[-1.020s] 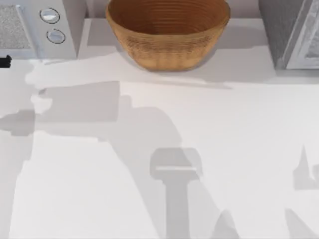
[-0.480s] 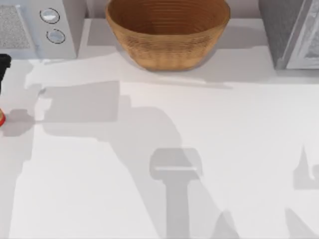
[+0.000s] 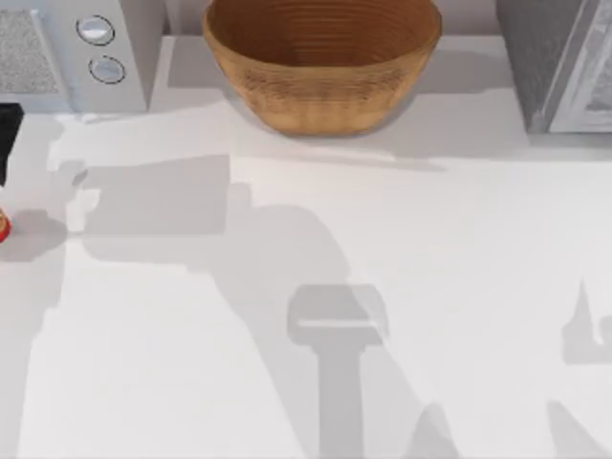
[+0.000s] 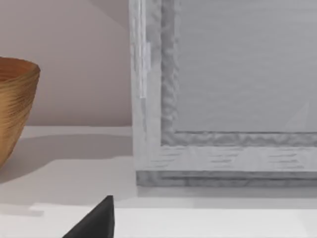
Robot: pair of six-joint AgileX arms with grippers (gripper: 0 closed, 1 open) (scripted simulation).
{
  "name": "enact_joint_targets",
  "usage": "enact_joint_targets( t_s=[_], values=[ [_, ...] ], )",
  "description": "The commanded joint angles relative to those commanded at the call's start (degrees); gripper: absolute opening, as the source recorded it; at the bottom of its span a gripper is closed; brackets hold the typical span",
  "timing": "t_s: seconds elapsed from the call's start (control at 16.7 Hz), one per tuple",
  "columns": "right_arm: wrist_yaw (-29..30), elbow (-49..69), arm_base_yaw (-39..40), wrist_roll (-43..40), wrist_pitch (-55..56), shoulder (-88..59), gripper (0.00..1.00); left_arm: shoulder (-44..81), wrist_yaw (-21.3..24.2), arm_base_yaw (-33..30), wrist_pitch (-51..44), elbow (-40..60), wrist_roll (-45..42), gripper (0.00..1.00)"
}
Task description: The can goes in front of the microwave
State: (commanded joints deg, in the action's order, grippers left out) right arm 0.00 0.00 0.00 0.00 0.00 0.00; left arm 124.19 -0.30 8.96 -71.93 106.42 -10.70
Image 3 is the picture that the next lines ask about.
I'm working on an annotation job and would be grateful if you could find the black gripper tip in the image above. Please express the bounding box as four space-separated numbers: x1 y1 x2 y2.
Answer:
0 102 25 187

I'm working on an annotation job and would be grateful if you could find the pale microwave oven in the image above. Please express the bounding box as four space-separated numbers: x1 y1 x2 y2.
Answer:
0 0 172 115

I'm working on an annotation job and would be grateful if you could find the round microwave knob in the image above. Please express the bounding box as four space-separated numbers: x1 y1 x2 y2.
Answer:
87 54 127 85
75 14 117 47

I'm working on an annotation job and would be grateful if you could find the brown woven basket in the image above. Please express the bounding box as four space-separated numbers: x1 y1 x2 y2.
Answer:
201 0 444 138

